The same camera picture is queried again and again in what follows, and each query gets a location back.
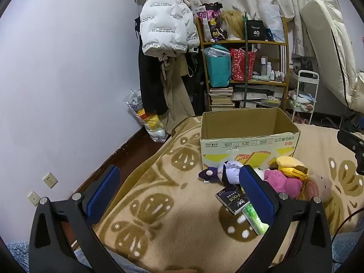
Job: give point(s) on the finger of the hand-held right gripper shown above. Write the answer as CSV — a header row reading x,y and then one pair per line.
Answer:
x,y
351,143

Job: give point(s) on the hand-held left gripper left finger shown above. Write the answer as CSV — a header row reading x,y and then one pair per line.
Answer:
x,y
103,196

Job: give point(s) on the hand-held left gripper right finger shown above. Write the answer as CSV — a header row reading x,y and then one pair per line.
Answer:
x,y
256,196

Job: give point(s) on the pink plush toy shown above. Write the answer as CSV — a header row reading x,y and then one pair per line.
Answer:
x,y
281,182

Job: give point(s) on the purple plush doll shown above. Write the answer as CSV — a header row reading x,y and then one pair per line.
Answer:
x,y
227,170

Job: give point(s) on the yellow plush toy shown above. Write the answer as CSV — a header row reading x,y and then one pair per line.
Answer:
x,y
287,165

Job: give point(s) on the light pink round plush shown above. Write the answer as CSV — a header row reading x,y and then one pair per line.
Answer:
x,y
321,184

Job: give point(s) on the printed cardboard box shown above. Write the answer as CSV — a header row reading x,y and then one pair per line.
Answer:
x,y
244,148

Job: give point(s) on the green tissue packet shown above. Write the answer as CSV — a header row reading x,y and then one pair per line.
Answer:
x,y
253,217

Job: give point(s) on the black tissue pack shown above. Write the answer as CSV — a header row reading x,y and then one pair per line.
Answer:
x,y
230,199

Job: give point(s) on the cream pillow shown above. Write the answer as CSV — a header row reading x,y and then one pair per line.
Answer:
x,y
359,91

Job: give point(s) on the folded pastel cloths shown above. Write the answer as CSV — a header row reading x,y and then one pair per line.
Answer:
x,y
301,99

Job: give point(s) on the beige patterned blanket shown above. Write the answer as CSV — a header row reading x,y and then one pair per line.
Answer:
x,y
184,204

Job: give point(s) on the white trolley cart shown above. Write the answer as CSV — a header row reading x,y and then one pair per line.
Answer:
x,y
308,72

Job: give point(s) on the plastic bag of toys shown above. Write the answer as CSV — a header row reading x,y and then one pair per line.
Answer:
x,y
150,125

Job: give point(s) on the pile of papers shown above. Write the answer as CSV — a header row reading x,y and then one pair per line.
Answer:
x,y
256,93

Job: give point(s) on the stack of books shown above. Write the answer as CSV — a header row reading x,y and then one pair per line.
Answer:
x,y
220,99

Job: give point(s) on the green pole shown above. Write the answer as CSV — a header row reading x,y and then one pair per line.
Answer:
x,y
245,91

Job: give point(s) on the wooden shelf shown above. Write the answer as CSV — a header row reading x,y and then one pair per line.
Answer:
x,y
264,83

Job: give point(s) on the row of cosmetic bottles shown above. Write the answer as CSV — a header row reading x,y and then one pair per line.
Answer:
x,y
268,68

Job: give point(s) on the cream folded mattress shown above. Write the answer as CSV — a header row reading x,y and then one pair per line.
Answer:
x,y
327,34

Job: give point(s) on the black printed garment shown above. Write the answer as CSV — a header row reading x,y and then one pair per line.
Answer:
x,y
197,91

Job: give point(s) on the black coat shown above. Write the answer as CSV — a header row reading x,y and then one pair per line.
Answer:
x,y
150,85

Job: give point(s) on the beige trench coat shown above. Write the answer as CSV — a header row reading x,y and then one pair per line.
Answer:
x,y
176,96

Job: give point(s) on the teal bag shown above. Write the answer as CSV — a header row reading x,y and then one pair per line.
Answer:
x,y
219,71

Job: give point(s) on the red gift bag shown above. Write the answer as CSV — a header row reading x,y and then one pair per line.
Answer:
x,y
239,65

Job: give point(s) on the black box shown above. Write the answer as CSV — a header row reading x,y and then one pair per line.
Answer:
x,y
256,31

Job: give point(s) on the white plastic bag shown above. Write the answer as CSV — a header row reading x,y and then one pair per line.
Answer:
x,y
273,17

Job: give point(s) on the clear plastic bag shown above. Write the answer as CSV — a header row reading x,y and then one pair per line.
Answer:
x,y
216,52

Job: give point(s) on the blonde wig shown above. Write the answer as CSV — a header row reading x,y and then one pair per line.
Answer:
x,y
233,22

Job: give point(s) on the purple printed package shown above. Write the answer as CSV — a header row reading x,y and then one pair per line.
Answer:
x,y
212,22

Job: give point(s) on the white puffer jacket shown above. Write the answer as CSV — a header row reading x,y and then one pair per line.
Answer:
x,y
162,20

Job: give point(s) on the dark wooden bed frame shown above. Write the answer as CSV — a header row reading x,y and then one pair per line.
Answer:
x,y
133,150

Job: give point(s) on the white wall socket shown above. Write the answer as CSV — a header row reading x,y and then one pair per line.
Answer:
x,y
33,198
50,180

